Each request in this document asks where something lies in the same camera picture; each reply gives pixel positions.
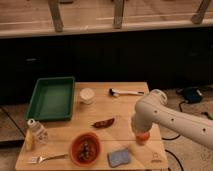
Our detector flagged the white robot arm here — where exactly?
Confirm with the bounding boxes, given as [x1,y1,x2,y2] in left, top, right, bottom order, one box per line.
[131,89,213,150]

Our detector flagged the black and white brush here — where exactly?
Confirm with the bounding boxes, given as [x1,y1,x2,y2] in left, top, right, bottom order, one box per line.
[109,88,144,97]

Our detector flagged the black cable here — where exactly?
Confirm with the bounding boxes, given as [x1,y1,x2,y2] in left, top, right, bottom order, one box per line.
[161,101,186,171]

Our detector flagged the dried red chili pepper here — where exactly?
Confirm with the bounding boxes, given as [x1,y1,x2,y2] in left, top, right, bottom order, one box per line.
[92,118,115,129]

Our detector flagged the yellow small object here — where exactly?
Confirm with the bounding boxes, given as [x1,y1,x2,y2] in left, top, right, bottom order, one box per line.
[25,131,34,151]

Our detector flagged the clear plastic bottle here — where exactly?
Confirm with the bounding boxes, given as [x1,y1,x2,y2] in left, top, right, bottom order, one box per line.
[27,119,48,144]

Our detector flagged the blue sponge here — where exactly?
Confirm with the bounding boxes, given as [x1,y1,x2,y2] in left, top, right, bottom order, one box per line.
[107,149,131,168]

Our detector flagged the red orange apple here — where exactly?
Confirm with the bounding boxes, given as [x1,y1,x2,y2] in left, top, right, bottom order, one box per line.
[136,132,150,143]

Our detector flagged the silver fork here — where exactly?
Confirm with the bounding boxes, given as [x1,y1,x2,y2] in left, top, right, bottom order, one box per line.
[27,154,68,164]

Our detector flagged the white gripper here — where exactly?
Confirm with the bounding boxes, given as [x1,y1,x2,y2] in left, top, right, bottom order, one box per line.
[131,113,153,134]

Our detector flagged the orange bowl with contents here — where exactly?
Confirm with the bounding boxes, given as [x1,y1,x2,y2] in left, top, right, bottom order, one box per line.
[69,132,101,167]

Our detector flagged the white paper cup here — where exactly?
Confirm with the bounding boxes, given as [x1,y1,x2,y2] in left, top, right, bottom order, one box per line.
[80,88,95,105]

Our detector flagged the blue black device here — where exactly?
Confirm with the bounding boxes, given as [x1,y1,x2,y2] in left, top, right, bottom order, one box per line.
[182,88,203,103]

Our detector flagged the green plastic tray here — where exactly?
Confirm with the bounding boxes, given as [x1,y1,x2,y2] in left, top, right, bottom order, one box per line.
[25,77,75,121]

